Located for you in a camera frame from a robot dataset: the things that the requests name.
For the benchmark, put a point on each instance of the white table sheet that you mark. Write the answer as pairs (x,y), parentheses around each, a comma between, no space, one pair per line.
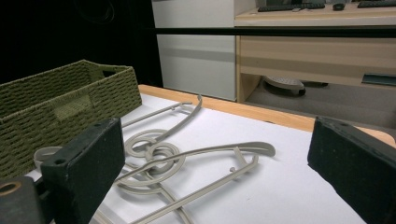
(280,193)

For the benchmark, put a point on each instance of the black keyboard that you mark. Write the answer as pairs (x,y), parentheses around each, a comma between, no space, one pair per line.
(289,7)
(376,3)

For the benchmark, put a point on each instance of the grey plastic hanger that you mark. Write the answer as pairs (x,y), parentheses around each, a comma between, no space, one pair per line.
(38,160)
(196,109)
(263,147)

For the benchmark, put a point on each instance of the green woven basket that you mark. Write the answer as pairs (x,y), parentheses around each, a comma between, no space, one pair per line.
(31,102)

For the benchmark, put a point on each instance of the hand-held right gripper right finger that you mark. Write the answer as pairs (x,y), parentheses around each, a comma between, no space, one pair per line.
(355,168)

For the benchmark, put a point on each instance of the light wooden desk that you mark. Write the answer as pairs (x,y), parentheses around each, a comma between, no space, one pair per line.
(311,53)

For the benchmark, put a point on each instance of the white cabinet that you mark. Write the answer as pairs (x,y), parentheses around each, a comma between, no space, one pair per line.
(196,62)

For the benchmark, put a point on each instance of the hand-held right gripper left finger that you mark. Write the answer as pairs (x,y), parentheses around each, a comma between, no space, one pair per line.
(87,161)

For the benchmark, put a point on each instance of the black computer mouse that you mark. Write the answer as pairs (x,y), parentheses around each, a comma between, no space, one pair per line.
(338,6)

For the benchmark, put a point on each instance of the round grey disc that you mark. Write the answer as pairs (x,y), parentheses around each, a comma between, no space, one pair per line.
(283,83)

